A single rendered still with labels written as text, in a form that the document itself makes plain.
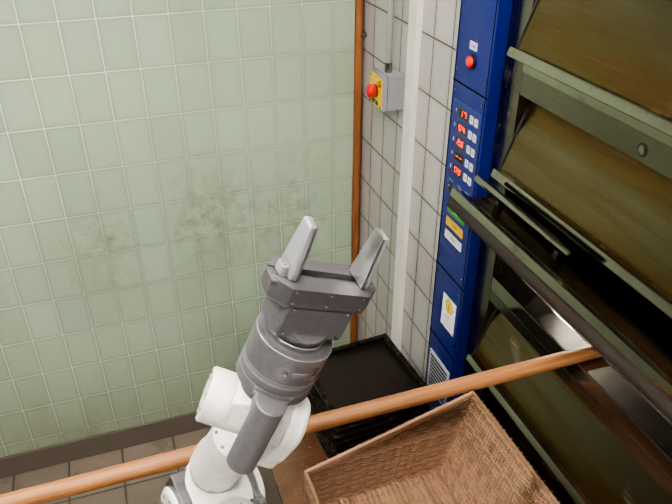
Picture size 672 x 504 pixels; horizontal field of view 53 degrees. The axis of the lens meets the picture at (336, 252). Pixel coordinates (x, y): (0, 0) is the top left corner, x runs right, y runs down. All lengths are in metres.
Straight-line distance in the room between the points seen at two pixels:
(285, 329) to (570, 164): 0.81
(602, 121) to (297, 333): 0.75
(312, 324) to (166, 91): 1.54
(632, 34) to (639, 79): 0.08
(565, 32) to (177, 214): 1.44
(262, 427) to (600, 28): 0.88
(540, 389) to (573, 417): 0.11
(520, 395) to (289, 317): 1.04
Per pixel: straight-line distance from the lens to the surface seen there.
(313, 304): 0.66
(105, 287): 2.43
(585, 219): 1.30
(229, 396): 0.76
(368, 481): 1.88
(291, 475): 1.95
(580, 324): 1.15
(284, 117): 2.25
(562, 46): 1.32
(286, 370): 0.70
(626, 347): 1.08
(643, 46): 1.19
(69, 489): 1.21
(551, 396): 1.57
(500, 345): 1.70
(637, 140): 1.20
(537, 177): 1.41
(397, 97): 1.96
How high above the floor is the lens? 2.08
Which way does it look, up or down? 32 degrees down
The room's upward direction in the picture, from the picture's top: straight up
